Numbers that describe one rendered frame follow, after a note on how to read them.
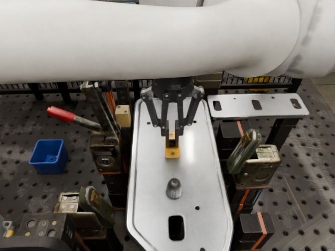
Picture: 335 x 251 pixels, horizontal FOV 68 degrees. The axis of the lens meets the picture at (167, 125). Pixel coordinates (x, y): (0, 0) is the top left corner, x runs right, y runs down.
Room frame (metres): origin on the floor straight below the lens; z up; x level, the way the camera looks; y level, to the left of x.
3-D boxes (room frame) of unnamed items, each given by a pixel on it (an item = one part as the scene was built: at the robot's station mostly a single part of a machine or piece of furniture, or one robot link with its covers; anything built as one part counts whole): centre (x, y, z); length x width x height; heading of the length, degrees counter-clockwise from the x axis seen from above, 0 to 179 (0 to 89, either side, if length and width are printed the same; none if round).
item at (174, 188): (0.27, -0.01, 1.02); 0.03 x 0.03 x 0.07
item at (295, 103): (0.56, -0.38, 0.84); 0.11 x 0.06 x 0.29; 92
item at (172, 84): (0.39, -0.01, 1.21); 0.08 x 0.07 x 0.09; 92
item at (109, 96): (0.49, 0.15, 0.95); 0.03 x 0.01 x 0.50; 2
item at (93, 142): (0.39, 0.15, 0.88); 0.07 x 0.06 x 0.35; 92
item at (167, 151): (0.39, -0.01, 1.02); 0.08 x 0.04 x 0.01; 2
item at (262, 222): (0.21, -0.19, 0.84); 0.11 x 0.08 x 0.29; 92
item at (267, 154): (0.34, -0.22, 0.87); 0.12 x 0.09 x 0.35; 92
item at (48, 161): (0.54, 0.44, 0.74); 0.11 x 0.10 x 0.09; 2
